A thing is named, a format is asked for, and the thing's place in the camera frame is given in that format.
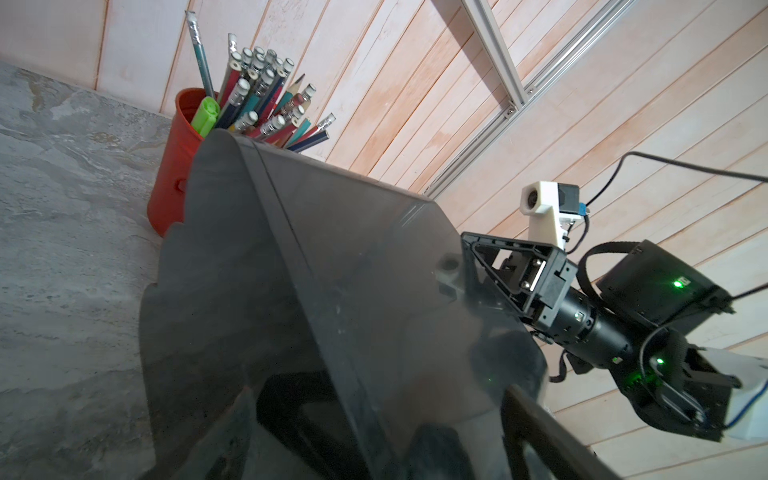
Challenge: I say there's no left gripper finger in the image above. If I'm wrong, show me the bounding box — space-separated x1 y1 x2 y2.
500 385 620 480

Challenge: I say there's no green highlighter pen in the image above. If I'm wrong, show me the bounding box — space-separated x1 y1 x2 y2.
190 96 220 138

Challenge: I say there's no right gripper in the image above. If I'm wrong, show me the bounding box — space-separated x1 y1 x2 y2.
461 232 576 330

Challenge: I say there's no black drawer cabinet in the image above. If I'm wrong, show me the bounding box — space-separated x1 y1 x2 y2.
139 131 547 479

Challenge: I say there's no red pencil cup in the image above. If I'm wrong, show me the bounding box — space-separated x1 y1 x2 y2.
146 88 205 237

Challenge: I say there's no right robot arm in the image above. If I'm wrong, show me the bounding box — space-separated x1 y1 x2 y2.
461 233 767 442

